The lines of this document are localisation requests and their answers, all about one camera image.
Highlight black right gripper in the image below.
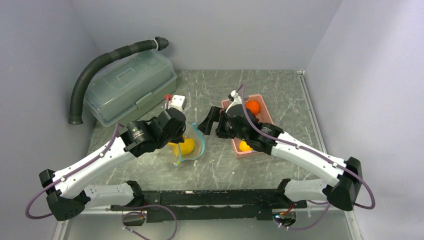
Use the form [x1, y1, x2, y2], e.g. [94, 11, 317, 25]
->
[197, 105, 249, 142]

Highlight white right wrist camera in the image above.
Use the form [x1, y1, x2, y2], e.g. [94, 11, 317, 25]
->
[226, 90, 244, 111]

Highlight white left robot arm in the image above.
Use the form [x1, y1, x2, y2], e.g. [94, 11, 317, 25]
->
[39, 108, 186, 221]

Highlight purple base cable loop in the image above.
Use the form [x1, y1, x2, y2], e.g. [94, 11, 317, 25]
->
[121, 204, 177, 240]

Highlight yellow fruit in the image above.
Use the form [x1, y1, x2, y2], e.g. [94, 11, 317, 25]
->
[167, 138, 183, 147]

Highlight translucent green storage box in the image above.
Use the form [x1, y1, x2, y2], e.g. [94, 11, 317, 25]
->
[84, 50, 177, 127]

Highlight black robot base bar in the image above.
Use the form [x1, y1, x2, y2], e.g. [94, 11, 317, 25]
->
[110, 188, 308, 223]

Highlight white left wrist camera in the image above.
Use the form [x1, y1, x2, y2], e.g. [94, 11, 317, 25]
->
[164, 94, 187, 112]

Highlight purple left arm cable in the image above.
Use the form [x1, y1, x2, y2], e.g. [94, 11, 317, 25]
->
[25, 96, 173, 220]

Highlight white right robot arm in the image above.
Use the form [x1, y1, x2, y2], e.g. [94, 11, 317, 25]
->
[197, 105, 362, 211]

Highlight black corrugated hose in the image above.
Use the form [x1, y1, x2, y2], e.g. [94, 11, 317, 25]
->
[68, 36, 169, 126]

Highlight pink plastic basket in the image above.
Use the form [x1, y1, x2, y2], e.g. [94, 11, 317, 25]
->
[221, 92, 274, 159]

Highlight clear zip top bag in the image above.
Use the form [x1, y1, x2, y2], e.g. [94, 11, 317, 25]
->
[163, 123, 206, 167]

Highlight orange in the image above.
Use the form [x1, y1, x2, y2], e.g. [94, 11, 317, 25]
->
[245, 100, 261, 116]

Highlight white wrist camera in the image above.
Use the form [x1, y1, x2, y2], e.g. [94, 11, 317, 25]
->
[226, 90, 244, 111]
[164, 94, 187, 112]

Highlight yellow mango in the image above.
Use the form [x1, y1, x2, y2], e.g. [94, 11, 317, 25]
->
[172, 138, 196, 156]

